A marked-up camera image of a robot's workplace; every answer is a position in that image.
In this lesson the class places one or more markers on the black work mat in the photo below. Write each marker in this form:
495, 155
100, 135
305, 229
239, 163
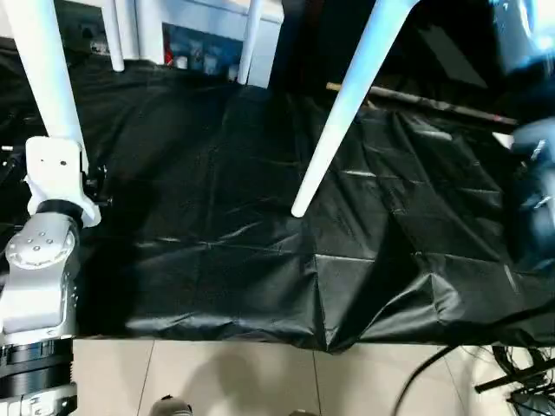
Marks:
217, 195

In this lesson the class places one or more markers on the white jar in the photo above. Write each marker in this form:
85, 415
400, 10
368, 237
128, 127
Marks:
181, 62

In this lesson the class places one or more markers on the white tub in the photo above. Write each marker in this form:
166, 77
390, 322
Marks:
210, 63

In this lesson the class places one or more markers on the white glass door cabinet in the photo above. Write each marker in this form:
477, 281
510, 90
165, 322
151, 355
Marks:
147, 26

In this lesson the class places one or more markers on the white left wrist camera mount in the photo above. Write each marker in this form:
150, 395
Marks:
54, 173

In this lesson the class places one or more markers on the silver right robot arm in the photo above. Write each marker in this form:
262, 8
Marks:
529, 195

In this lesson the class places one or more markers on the dark long rod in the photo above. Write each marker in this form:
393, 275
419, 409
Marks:
433, 104

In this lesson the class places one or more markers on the small gold object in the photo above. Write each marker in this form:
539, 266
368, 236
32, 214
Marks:
334, 86

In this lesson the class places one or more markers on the white flat board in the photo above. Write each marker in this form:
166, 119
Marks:
503, 139

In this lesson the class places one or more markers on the white plastic table leg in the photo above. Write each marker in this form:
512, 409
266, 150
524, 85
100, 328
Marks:
355, 86
249, 43
115, 39
43, 65

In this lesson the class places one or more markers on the black stand frame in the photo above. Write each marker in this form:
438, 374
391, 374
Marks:
520, 392

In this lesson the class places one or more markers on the white cup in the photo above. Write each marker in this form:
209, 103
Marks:
233, 73

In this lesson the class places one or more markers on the red package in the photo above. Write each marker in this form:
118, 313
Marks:
169, 57

